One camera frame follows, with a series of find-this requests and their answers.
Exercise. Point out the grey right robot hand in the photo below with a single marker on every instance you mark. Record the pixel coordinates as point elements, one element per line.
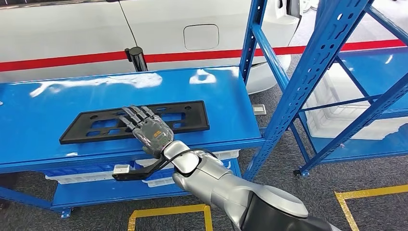
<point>156,132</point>

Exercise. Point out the long black plastic part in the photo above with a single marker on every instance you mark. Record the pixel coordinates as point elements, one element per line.
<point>199,118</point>

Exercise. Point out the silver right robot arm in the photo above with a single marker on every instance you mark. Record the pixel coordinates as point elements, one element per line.
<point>216,185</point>

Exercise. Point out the blue steel shelf rack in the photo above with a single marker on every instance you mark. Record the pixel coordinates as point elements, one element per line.
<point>376,76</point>
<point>229,111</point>

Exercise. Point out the yellow floor tape square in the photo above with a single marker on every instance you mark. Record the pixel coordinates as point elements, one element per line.
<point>376,190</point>
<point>169,210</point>

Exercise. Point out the white floor plate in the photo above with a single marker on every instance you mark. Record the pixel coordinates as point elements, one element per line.
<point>259,109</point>

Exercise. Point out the white car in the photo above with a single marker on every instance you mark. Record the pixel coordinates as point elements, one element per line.
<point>63,32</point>

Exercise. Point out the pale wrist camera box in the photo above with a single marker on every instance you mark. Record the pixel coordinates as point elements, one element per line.
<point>121,169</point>

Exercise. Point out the black barrier post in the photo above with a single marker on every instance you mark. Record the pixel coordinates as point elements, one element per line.
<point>138,60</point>

